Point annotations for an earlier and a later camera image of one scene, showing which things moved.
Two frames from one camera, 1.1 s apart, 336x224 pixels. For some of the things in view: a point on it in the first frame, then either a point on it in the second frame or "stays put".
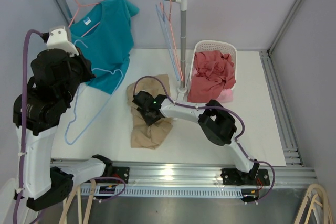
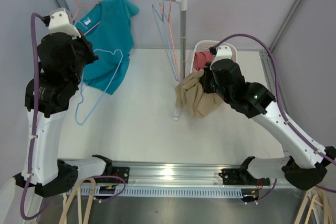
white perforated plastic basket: [206, 45] stays put
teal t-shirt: [104, 36] stays put
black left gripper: [86, 65] -> [87, 45]
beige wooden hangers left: [64, 206] stays put
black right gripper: [148, 121] -> [205, 79]
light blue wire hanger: [115, 88] -> [105, 92]
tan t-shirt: [155, 135] -> [190, 95]
